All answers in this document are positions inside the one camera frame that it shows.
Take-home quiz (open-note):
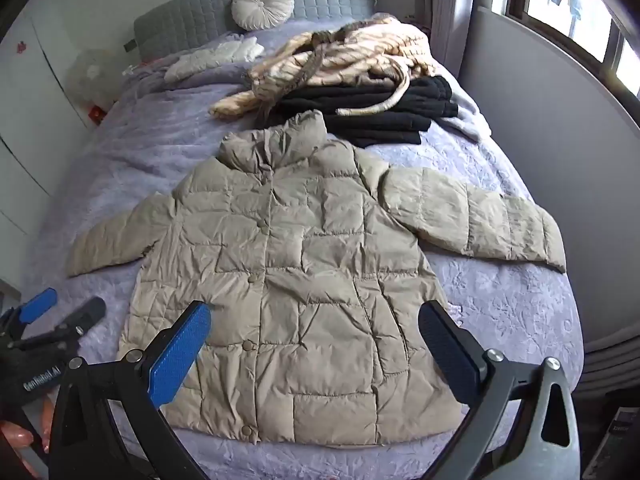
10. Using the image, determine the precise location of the black folded coat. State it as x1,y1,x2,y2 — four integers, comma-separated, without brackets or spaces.
257,76,460,148

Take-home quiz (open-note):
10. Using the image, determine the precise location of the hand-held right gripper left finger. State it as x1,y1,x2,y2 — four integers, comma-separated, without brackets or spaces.
48,301,213,480

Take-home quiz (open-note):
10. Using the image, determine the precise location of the round white cushion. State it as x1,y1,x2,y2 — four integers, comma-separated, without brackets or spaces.
231,0,295,32

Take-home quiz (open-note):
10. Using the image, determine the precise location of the beige puffer jacket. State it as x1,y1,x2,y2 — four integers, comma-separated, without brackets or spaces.
65,109,567,448

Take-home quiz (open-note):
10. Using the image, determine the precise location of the person's left hand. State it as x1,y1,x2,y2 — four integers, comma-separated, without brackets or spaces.
0,395,53,466

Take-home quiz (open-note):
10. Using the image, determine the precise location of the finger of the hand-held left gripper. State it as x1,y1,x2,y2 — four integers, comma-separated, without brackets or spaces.
10,296,107,351
0,287,58,348

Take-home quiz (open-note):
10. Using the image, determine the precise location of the lavender embossed blanket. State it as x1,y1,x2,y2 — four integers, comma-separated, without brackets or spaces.
22,15,586,480

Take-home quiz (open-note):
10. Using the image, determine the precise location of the light grey fleece cloth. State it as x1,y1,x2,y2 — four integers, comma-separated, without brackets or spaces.
440,65,493,141

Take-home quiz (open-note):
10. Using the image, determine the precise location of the cream striped fleece robe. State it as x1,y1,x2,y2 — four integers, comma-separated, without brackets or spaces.
209,16,435,121

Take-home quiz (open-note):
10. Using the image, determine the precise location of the grey curtain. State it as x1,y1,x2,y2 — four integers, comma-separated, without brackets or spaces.
415,0,481,81

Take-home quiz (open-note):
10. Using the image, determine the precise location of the white wardrobe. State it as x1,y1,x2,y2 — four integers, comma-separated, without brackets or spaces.
0,10,108,281

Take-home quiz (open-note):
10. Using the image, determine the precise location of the covered electric fan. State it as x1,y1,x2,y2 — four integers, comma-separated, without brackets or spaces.
65,49,123,111

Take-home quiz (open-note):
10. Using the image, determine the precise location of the dark printed box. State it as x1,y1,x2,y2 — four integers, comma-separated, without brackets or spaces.
597,405,640,480

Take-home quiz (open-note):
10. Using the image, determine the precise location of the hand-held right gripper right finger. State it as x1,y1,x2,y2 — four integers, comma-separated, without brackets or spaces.
418,301,583,480

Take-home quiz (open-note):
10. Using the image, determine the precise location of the window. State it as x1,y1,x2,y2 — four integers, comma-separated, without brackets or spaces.
492,0,640,106

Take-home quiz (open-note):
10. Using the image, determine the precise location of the white puffer garment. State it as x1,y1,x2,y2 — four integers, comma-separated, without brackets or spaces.
164,40,265,83

